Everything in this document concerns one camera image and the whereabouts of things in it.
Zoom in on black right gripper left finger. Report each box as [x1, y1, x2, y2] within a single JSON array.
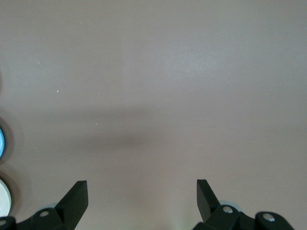
[[16, 180, 89, 230]]

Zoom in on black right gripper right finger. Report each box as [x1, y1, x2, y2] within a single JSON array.
[[193, 179, 255, 230]]

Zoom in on white plate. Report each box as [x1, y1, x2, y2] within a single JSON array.
[[0, 178, 12, 217]]

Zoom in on blue plate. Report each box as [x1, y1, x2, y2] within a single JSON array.
[[0, 127, 6, 161]]

